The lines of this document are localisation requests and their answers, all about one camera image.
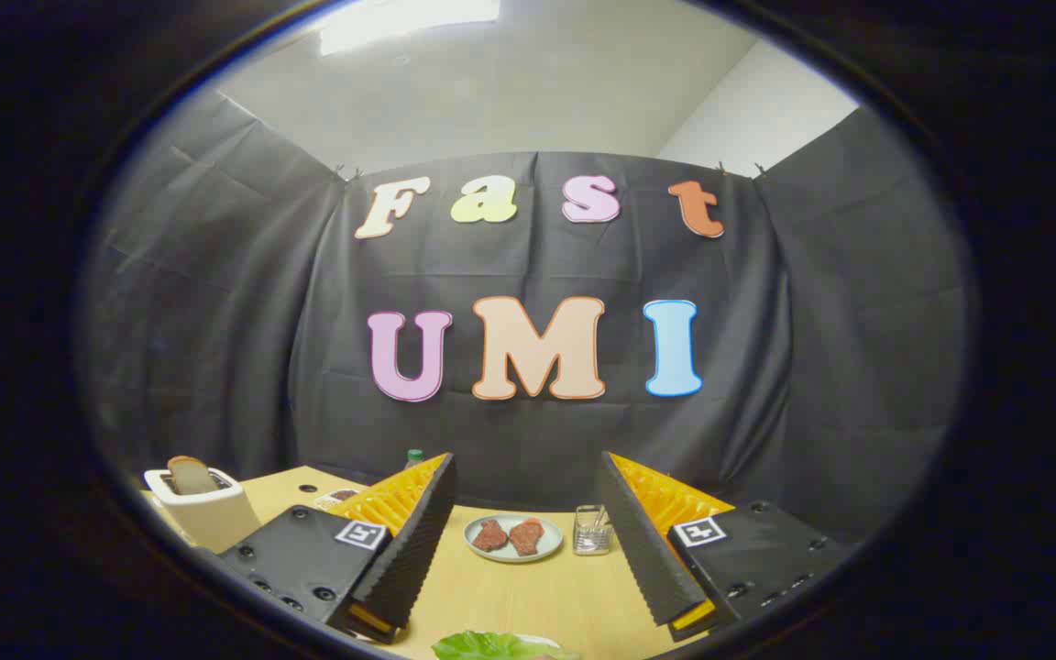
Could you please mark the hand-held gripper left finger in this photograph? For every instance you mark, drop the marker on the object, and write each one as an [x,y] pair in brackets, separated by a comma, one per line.
[418,550]

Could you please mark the pale blue oval plate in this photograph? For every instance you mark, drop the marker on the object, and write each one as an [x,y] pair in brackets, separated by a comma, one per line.
[514,555]

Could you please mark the green lettuce leaf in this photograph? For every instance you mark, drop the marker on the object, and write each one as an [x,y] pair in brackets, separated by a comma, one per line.
[491,647]

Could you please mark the black backdrop cloth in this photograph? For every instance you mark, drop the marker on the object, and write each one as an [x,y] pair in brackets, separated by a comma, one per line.
[216,321]

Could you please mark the plain white bread slice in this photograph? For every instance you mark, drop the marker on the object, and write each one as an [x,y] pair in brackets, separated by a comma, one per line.
[189,475]

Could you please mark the cream toaster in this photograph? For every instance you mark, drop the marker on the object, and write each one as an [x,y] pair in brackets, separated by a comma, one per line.
[212,518]

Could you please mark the ceiling light panel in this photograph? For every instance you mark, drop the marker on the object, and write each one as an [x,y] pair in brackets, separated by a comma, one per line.
[409,23]

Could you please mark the brown meat piece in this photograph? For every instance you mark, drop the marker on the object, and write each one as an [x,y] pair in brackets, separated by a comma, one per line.
[526,537]
[489,535]

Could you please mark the clear plastic water bottle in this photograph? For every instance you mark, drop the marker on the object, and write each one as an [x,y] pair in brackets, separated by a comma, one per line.
[414,456]

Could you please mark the white divided condiment dish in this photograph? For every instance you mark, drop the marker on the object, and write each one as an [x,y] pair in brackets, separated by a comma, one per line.
[337,499]

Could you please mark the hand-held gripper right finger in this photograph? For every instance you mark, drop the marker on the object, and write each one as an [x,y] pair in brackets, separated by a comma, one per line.
[643,550]

